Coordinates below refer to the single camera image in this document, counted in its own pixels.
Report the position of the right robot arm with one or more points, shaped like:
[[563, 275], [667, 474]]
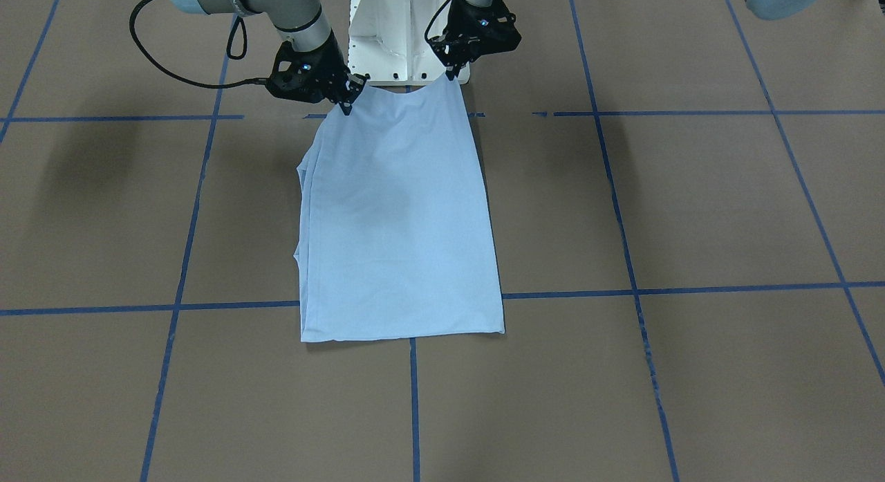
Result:
[[303, 22]]

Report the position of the light blue t-shirt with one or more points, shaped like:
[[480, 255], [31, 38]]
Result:
[[395, 238]]

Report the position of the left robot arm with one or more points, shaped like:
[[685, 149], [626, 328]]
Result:
[[769, 10]]

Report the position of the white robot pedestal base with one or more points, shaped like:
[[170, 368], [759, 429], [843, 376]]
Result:
[[386, 42]]

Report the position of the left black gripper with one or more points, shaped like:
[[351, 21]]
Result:
[[462, 18]]

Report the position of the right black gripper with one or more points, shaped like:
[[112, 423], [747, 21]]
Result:
[[330, 64]]

